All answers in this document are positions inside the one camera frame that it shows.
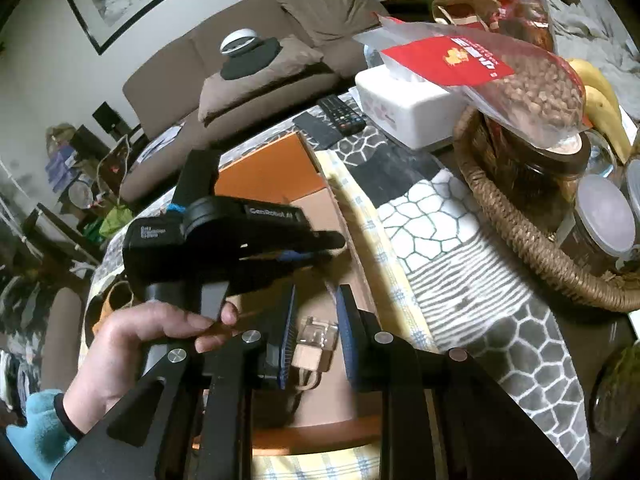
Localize clear perfume bottle wooden cap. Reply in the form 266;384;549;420
291;316;338;392

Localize orange cardboard box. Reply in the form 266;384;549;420
184;133;382;456

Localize blue sleeve forearm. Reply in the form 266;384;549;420
6;390;84;480

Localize left hand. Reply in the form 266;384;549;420
62;301;239;434

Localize green bag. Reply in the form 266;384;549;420
99;205;134;240

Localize grey stone pattern mat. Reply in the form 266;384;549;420
79;94;597;476

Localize dark flat remote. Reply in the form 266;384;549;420
293;112;343;150

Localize black round pad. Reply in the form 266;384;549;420
220;38;282;80

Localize wicker basket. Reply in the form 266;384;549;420
454;105;639;313

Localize black remote control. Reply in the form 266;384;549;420
318;94;367;136

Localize white round device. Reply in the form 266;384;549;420
219;28;260;56

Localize brown sofa cushion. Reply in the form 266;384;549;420
198;35;336;126

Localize white tissue box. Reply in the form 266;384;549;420
355;65;466;151

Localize plastic lidded jar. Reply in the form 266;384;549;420
561;174;636;276

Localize brown sofa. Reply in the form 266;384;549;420
120;0;386;206

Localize bag of nuts red label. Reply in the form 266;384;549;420
354;15;586;148

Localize bananas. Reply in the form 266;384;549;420
567;58;631;165

